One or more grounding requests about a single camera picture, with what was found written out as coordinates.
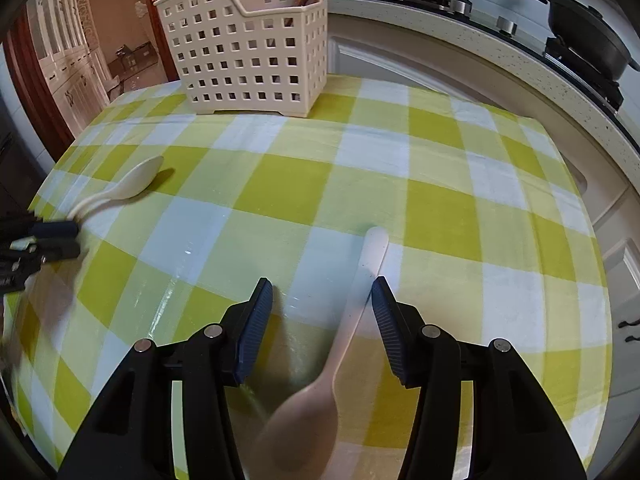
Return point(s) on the black cooking pot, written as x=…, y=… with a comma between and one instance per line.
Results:
x=616, y=67

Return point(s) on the white plastic spoon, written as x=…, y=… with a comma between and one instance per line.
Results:
x=137, y=180

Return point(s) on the white sideboard cabinet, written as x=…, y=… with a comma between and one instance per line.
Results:
x=65, y=75

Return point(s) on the white perforated utensil basket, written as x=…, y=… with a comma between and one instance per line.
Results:
x=250, y=106

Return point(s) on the black glass gas cooktop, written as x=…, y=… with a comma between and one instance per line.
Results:
x=530, y=42

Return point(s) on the silver stove knob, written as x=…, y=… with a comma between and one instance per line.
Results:
x=461, y=6
x=506, y=26

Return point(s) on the pale pink plastic spoon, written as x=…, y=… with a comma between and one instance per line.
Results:
x=300, y=425

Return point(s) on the white cabinet door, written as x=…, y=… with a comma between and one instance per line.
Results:
x=622, y=285

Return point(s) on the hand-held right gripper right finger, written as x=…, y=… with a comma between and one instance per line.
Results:
x=390, y=332

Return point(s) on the red wooden glass door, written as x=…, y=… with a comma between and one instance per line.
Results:
x=30, y=85

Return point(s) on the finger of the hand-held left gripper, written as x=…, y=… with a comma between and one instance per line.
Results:
x=57, y=251
x=55, y=229

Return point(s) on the yellow checkered tablecloth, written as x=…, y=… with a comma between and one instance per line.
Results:
x=440, y=210

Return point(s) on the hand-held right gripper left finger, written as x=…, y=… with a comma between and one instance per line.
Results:
x=254, y=332

